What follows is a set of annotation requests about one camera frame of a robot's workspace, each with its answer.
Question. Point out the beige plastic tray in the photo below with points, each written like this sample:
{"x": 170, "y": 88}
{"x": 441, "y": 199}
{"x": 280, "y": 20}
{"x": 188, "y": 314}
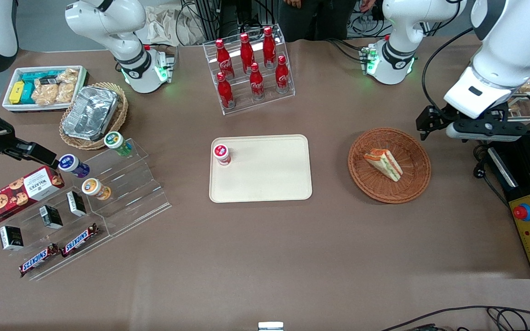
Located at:
{"x": 265, "y": 174}

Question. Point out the triangle sandwich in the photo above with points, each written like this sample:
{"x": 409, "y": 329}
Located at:
{"x": 384, "y": 164}

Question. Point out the clear acrylic bottle rack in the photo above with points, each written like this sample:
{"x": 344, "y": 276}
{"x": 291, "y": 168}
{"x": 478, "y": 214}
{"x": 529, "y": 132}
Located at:
{"x": 265, "y": 103}

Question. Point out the person in dark clothes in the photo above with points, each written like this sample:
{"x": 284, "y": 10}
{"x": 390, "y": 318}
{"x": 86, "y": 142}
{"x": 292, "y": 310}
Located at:
{"x": 315, "y": 18}

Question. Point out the red lid snack cup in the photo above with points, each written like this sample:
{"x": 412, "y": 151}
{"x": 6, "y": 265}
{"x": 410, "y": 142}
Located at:
{"x": 221, "y": 154}

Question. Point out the red emergency stop button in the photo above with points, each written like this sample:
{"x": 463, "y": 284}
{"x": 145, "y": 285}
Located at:
{"x": 522, "y": 212}

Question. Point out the green lid snack cup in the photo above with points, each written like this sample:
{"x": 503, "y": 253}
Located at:
{"x": 117, "y": 141}

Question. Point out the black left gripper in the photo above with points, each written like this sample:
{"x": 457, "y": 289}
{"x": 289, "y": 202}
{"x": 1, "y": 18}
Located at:
{"x": 436, "y": 116}

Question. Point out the small silver device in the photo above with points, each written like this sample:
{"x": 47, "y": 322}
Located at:
{"x": 270, "y": 326}

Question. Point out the clear cracker pack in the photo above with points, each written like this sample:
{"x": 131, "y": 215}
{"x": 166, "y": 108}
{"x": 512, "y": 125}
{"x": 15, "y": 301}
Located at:
{"x": 44, "y": 94}
{"x": 68, "y": 76}
{"x": 66, "y": 92}

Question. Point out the oval light wicker basket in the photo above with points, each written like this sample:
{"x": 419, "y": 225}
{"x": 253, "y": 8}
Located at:
{"x": 120, "y": 115}

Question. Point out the red cola bottle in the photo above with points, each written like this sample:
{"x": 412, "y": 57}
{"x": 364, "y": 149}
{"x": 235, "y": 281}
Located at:
{"x": 224, "y": 59}
{"x": 225, "y": 92}
{"x": 269, "y": 48}
{"x": 282, "y": 76}
{"x": 256, "y": 82}
{"x": 247, "y": 53}

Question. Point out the orange lid snack cup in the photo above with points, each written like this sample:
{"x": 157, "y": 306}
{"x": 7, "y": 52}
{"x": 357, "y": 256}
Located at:
{"x": 95, "y": 188}

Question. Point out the teal small box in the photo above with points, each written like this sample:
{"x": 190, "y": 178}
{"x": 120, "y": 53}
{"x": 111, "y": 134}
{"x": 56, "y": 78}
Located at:
{"x": 27, "y": 94}

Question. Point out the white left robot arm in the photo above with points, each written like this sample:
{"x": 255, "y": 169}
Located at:
{"x": 509, "y": 46}

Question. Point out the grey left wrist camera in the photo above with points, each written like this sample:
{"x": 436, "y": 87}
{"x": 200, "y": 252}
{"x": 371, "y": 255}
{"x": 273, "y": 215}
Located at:
{"x": 463, "y": 131}

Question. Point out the small black box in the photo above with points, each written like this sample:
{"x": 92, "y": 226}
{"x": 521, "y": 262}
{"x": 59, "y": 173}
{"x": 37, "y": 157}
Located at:
{"x": 12, "y": 238}
{"x": 76, "y": 203}
{"x": 51, "y": 217}

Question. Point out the yellow small box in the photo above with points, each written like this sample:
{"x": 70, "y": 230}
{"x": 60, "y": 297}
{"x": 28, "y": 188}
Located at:
{"x": 16, "y": 92}

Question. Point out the teal long box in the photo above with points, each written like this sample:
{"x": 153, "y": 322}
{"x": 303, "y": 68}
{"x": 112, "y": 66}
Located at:
{"x": 35, "y": 75}

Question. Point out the red Walkers cookie box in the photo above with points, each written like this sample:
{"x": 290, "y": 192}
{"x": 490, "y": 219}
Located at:
{"x": 16, "y": 195}

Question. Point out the silver foil tray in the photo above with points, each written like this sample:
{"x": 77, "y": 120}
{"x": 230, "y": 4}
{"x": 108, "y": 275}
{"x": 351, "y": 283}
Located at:
{"x": 90, "y": 112}

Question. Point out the round brown wicker basket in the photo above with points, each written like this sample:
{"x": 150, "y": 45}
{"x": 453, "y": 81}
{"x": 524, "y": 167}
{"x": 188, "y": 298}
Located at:
{"x": 394, "y": 193}

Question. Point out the purple lid snack cup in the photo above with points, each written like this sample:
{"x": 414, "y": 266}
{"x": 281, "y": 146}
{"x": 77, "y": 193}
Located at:
{"x": 72, "y": 165}

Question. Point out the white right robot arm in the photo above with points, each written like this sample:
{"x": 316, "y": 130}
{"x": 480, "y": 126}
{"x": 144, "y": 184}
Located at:
{"x": 118, "y": 27}

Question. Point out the white crumpled bag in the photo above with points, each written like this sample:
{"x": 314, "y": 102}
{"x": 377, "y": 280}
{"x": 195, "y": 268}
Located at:
{"x": 168, "y": 25}

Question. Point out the Snickers bar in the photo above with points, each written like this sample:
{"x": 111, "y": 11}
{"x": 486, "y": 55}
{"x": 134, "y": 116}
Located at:
{"x": 79, "y": 240}
{"x": 38, "y": 260}

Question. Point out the clear acrylic stepped stand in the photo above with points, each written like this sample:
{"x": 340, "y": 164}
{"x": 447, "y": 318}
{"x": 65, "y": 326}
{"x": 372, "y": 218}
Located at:
{"x": 141, "y": 193}
{"x": 30, "y": 234}

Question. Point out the white plastic bin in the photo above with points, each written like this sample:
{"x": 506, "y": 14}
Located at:
{"x": 9, "y": 106}

